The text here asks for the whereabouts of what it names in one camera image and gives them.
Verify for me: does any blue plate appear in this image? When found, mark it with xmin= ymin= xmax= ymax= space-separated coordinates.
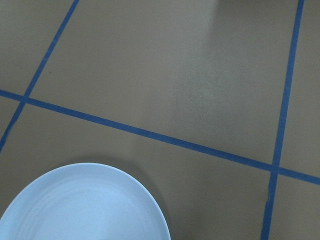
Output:
xmin=0 ymin=163 xmax=171 ymax=240

